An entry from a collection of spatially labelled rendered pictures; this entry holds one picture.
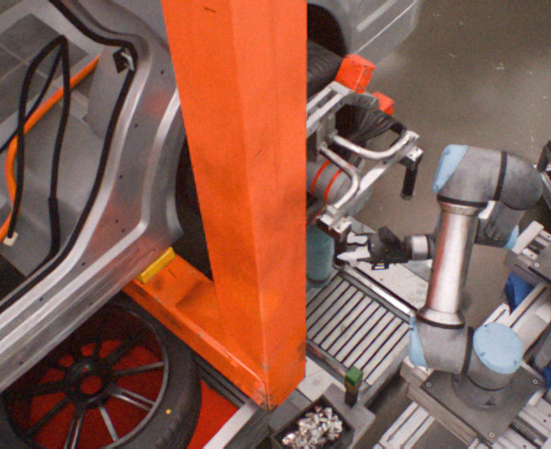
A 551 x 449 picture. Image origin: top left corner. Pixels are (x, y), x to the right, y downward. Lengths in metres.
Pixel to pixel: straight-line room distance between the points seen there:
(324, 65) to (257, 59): 1.05
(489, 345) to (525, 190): 0.37
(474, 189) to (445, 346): 0.38
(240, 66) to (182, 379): 1.41
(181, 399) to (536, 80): 2.44
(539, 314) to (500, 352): 0.47
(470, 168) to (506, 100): 2.11
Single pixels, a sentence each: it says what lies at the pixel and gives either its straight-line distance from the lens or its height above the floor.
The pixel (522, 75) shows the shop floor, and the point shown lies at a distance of 4.00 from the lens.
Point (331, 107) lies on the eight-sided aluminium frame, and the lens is 2.16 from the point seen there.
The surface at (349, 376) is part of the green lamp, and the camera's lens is 2.20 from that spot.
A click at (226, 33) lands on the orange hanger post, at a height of 1.94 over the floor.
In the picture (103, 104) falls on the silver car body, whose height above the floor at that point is 1.13.
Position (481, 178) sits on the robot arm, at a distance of 1.77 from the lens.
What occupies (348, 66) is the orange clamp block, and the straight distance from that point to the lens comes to 2.24.
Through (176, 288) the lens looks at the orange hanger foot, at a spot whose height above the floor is 0.68.
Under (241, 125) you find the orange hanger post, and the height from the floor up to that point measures 1.76.
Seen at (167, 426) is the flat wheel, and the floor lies 0.50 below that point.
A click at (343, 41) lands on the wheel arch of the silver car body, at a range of 2.55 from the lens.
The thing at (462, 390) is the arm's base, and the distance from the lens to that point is 2.01.
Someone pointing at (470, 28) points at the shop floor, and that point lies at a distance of 4.20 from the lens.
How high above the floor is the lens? 2.66
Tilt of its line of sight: 55 degrees down
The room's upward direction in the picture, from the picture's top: 3 degrees counter-clockwise
